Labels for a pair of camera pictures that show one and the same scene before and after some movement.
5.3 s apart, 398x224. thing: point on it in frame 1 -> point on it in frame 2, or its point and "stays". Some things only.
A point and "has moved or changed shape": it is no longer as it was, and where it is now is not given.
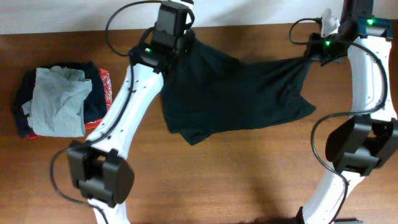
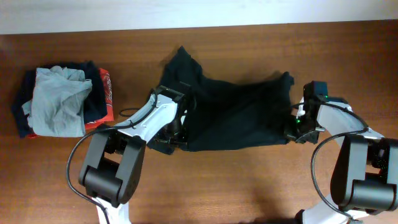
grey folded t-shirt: [56, 107] stays
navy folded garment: [95, 109] stays
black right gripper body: [324, 49] -> [303, 129]
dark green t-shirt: [206, 93] has moved or changed shape
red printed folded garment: [107, 82] stays
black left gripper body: [186, 42] -> [173, 134]
